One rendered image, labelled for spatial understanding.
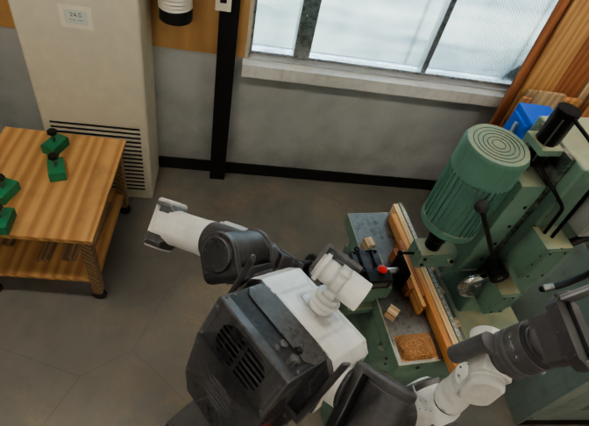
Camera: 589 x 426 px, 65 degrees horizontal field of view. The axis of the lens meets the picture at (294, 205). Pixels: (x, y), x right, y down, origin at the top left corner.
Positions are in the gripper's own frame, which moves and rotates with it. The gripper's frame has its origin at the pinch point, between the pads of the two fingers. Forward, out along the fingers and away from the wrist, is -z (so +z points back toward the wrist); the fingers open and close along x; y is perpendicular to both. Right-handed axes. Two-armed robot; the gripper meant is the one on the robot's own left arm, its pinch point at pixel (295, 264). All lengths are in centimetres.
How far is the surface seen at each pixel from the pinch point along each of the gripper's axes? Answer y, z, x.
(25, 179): -23, 69, -114
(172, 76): 51, 21, -138
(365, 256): 12.2, -14.8, 13.3
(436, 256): 21.8, -29.8, 27.1
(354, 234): 16.4, -23.1, -4.2
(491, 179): 45, -6, 49
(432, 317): 3.3, -34.8, 31.7
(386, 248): 16.6, -31.9, 4.5
